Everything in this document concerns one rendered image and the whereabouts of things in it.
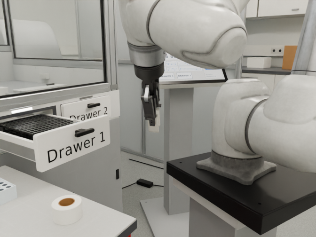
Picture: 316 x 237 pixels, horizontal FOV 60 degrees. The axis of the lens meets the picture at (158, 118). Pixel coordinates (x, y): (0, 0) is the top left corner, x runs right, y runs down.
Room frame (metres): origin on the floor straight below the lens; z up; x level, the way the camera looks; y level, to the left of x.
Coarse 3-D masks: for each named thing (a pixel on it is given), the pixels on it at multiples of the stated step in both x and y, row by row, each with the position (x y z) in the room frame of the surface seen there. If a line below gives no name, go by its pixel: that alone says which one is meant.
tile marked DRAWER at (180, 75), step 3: (177, 72) 1.61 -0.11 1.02; (180, 72) 1.62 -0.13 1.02; (183, 72) 1.62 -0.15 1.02; (186, 72) 1.63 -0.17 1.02; (189, 72) 1.63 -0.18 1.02; (177, 75) 1.60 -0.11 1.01; (180, 75) 1.60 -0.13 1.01; (183, 75) 1.61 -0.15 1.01; (186, 75) 1.61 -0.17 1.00; (189, 75) 1.62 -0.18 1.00; (180, 78) 1.59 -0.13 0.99; (183, 78) 1.60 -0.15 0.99; (186, 78) 1.60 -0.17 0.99; (189, 78) 1.60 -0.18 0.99; (192, 78) 1.61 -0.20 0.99
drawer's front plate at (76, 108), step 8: (104, 96) 1.33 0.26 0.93; (64, 104) 1.14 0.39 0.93; (72, 104) 1.17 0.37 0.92; (80, 104) 1.20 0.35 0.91; (104, 104) 1.33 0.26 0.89; (64, 112) 1.13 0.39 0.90; (72, 112) 1.16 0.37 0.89; (80, 112) 1.20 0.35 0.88; (88, 112) 1.24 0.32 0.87; (104, 112) 1.33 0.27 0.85
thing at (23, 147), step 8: (8, 120) 1.00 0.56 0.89; (72, 120) 1.01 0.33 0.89; (80, 120) 1.00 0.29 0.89; (0, 128) 0.97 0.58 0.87; (0, 136) 0.85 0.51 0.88; (8, 136) 0.82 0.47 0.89; (16, 136) 0.81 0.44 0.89; (0, 144) 0.84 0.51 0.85; (8, 144) 0.82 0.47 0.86; (16, 144) 0.79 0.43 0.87; (24, 144) 0.77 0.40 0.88; (32, 144) 0.75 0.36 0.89; (16, 152) 0.80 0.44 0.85; (24, 152) 0.77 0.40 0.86; (32, 152) 0.75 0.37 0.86; (32, 160) 0.76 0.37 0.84
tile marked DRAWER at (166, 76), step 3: (171, 72) 1.60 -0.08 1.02; (162, 75) 1.58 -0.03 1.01; (165, 75) 1.58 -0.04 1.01; (168, 75) 1.59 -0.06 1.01; (171, 75) 1.59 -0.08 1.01; (159, 78) 1.56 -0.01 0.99; (162, 78) 1.56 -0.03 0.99; (165, 78) 1.57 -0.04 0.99; (168, 78) 1.57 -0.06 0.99; (171, 78) 1.58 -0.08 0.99; (174, 78) 1.58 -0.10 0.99
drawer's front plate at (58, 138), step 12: (84, 120) 0.87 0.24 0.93; (96, 120) 0.90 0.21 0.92; (108, 120) 0.95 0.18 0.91; (48, 132) 0.74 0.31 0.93; (60, 132) 0.77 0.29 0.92; (72, 132) 0.81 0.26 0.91; (96, 132) 0.90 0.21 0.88; (108, 132) 0.95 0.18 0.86; (36, 144) 0.71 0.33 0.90; (48, 144) 0.74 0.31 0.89; (60, 144) 0.77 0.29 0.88; (72, 144) 0.81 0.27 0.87; (96, 144) 0.89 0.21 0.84; (108, 144) 0.94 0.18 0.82; (36, 156) 0.71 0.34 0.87; (72, 156) 0.81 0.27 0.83; (48, 168) 0.73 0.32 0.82
